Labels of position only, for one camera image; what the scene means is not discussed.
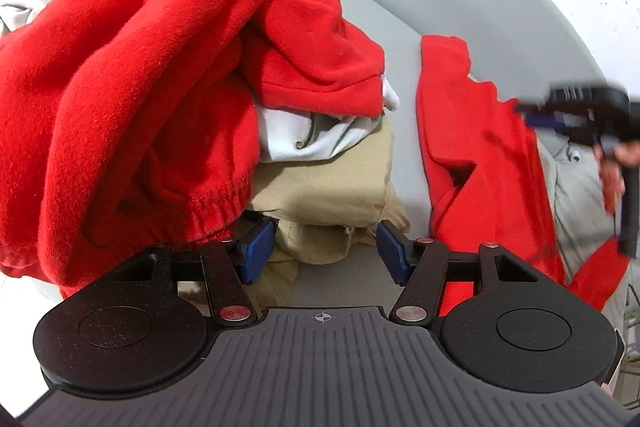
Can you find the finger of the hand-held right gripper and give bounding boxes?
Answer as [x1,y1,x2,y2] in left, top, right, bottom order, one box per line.
[514,99,595,138]

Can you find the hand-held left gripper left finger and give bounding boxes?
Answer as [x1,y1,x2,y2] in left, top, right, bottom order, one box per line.
[100,217,278,324]

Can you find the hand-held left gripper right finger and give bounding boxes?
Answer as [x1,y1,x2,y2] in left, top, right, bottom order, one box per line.
[376,219,568,325]

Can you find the red t-shirt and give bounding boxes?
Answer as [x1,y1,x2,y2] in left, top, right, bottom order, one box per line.
[416,34,632,311]

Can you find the red fleece sweatshirt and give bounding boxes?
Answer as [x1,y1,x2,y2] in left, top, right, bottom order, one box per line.
[0,0,387,301]

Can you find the person's right hand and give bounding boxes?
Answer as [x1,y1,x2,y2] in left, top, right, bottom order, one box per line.
[597,143,640,214]

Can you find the khaki pants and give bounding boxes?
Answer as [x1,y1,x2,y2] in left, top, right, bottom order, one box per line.
[176,122,412,309]

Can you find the white garment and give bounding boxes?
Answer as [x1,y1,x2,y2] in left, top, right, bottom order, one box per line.
[0,0,402,164]

